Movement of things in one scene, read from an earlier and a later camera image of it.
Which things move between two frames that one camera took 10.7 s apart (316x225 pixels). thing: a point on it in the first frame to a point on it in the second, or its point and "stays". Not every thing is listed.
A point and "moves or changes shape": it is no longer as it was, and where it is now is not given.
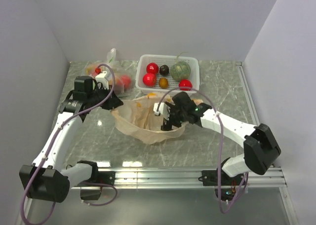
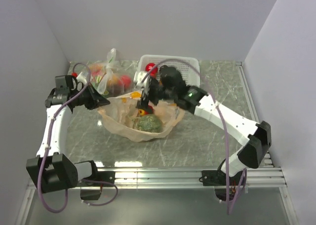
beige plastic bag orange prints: (137, 117) moves or changes shape
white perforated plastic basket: (173, 88) stays
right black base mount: (228, 184) stays
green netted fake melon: (180, 70) to (149, 123)
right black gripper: (167, 125) to (144, 98)
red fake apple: (185, 85) moves or changes shape
